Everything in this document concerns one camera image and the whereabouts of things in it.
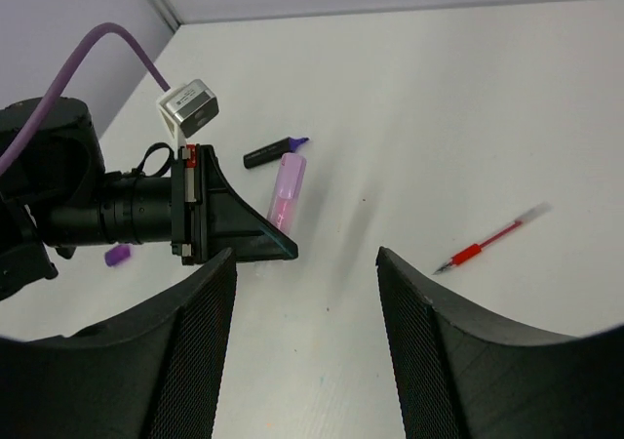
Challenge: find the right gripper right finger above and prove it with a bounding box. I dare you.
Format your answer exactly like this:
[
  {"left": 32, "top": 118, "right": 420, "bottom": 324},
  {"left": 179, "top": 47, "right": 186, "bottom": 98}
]
[{"left": 376, "top": 248, "right": 623, "bottom": 438}]

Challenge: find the purple marker cap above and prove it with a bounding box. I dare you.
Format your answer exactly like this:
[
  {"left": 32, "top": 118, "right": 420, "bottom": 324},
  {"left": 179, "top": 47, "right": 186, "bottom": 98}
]
[{"left": 104, "top": 244, "right": 132, "bottom": 267}]

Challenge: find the red gel pen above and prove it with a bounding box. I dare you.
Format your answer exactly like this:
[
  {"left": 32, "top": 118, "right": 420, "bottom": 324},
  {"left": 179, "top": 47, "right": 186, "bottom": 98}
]
[{"left": 433, "top": 202, "right": 552, "bottom": 275}]

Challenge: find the black purple-tip marker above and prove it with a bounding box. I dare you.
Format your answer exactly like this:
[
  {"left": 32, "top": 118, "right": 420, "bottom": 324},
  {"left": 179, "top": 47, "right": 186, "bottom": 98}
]
[{"left": 243, "top": 137, "right": 309, "bottom": 170}]

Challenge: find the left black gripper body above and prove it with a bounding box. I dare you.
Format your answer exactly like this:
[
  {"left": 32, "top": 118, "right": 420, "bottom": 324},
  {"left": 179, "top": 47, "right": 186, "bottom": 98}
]
[{"left": 171, "top": 144, "right": 215, "bottom": 265}]

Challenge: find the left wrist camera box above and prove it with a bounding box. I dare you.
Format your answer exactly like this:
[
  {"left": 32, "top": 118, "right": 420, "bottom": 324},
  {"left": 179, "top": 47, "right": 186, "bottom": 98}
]
[{"left": 156, "top": 79, "right": 219, "bottom": 151}]

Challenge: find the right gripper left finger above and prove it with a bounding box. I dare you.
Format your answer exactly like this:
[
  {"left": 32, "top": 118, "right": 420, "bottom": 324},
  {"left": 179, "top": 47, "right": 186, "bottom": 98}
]
[{"left": 1, "top": 249, "right": 237, "bottom": 438}]

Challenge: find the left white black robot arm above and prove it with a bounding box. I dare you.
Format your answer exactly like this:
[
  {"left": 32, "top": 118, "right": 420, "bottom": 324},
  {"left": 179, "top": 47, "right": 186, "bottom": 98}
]
[{"left": 1, "top": 98, "right": 298, "bottom": 298}]

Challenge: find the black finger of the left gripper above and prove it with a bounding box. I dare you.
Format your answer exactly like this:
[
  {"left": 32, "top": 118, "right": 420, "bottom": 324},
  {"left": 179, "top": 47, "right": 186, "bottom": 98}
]
[{"left": 206, "top": 145, "right": 298, "bottom": 262}]

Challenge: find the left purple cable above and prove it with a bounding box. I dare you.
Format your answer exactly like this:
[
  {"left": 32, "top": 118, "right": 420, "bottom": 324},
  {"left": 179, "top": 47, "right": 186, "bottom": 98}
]
[{"left": 0, "top": 21, "right": 172, "bottom": 175}]

